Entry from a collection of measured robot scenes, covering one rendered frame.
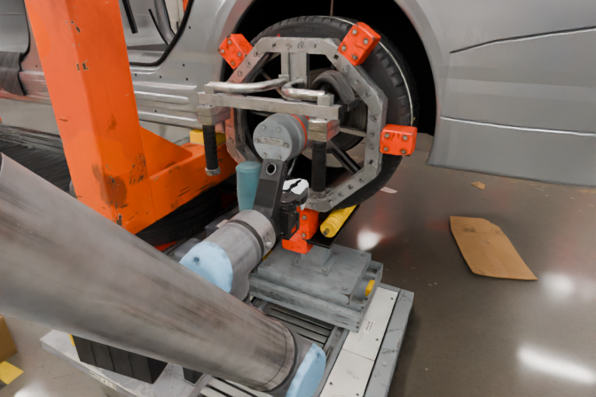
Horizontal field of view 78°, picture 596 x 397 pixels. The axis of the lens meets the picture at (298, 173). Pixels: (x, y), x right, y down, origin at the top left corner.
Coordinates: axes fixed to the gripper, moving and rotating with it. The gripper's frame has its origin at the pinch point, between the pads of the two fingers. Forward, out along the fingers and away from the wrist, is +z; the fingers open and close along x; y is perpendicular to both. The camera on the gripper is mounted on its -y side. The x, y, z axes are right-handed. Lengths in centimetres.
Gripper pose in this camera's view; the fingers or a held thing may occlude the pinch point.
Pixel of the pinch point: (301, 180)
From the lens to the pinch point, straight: 84.4
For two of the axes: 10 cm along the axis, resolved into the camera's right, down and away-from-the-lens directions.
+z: 4.4, -3.5, 8.3
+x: 9.0, 1.7, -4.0
